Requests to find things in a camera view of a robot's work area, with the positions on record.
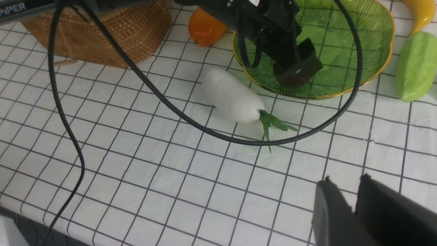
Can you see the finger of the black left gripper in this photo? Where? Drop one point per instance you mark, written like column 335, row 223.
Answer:
column 307, row 59
column 293, row 75

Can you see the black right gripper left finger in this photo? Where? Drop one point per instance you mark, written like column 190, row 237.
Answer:
column 333, row 220

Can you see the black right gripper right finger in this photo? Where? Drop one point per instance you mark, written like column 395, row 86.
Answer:
column 393, row 219

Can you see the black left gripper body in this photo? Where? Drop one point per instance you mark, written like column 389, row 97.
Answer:
column 272, row 24

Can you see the white toy radish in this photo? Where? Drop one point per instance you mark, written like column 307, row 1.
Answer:
column 237, row 102

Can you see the orange toy mango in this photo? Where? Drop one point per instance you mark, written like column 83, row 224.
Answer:
column 204, row 29

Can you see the light green toy cucumber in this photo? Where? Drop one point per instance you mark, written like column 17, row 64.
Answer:
column 416, row 67

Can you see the yellow toy banana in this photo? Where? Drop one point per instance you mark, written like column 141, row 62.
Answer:
column 422, row 12

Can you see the woven rattan basket green lining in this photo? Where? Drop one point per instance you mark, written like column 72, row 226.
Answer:
column 138, row 30

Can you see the white grid tablecloth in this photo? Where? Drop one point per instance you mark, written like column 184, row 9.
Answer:
column 152, row 179

